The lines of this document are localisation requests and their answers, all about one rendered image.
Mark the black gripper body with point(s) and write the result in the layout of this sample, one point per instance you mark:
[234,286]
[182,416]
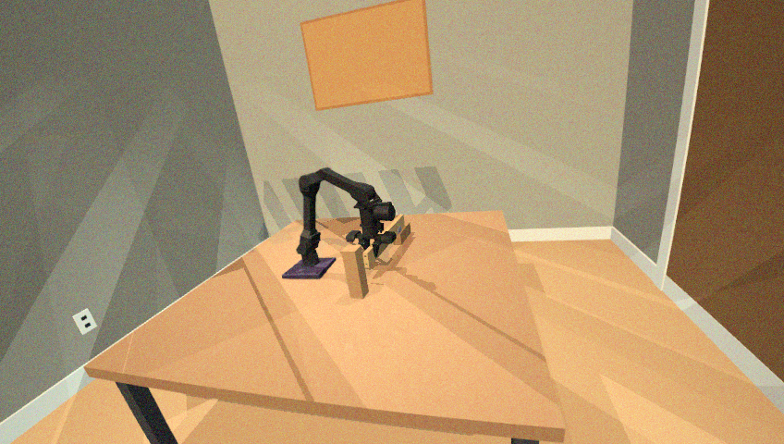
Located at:
[370,231]

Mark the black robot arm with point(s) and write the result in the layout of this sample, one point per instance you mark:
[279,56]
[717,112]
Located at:
[361,192]

